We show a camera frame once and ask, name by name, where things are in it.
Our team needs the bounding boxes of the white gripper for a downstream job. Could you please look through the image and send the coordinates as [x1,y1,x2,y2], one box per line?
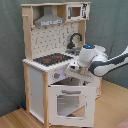
[65,61,88,80]

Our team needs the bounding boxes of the white oven door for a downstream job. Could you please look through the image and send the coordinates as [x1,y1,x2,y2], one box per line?
[49,85,96,127]

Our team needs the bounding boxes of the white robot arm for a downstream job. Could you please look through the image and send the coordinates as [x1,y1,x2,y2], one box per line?
[66,45,128,80]

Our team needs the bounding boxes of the wooden toy kitchen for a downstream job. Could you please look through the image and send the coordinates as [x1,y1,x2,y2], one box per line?
[22,2,101,127]

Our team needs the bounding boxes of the left red stove knob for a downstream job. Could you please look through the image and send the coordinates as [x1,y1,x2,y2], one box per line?
[54,73,60,79]

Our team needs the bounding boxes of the black faucet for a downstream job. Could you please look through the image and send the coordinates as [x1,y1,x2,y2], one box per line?
[66,32,83,50]

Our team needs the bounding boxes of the black stovetop red burners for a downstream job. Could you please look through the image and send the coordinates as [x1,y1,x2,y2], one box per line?
[34,53,71,66]

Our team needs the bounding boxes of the toy microwave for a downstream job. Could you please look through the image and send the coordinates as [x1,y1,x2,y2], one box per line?
[67,3,89,21]

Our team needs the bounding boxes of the grey range hood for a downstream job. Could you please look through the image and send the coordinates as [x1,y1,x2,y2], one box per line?
[35,5,64,27]

